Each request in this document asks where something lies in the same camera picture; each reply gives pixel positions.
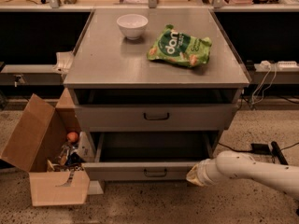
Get orange fruit in box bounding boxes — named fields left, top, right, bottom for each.
left=66, top=132, right=78, bottom=143

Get grey drawer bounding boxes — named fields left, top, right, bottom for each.
left=84, top=131, right=219, bottom=181
left=75, top=104, right=236, bottom=132

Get open cardboard box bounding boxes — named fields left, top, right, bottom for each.
left=1, top=94, right=90, bottom=206

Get green snack bag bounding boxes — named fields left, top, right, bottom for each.
left=147, top=24, right=212, bottom=68

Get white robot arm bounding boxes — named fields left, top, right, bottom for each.
left=186, top=151, right=299, bottom=200

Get white power strip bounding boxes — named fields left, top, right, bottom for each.
left=278, top=61, right=299, bottom=70

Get black power adapter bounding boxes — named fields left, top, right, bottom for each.
left=251, top=143, right=271, bottom=155

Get black pole on floor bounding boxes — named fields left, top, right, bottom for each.
left=271, top=141, right=288, bottom=165

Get mixed packages in box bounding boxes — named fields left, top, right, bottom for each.
left=47, top=132, right=95, bottom=172

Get white ceramic bowl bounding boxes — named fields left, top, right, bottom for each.
left=117, top=14, right=149, bottom=40

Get grey metal drawer cabinet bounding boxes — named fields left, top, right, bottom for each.
left=63, top=7, right=251, bottom=147

